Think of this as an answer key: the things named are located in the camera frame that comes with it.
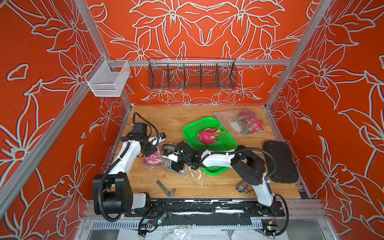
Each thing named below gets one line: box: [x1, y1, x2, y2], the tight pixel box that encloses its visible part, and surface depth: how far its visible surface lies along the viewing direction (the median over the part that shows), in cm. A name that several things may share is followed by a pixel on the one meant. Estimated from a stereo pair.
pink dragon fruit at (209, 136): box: [197, 124, 230, 145], surface depth 93 cm
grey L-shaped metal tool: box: [156, 180, 176, 197], surface depth 79 cm
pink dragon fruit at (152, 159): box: [143, 151, 160, 165], surface depth 83 cm
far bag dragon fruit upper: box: [237, 110, 256, 122], surface depth 106 cm
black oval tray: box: [263, 140, 299, 184], surface depth 83 cm
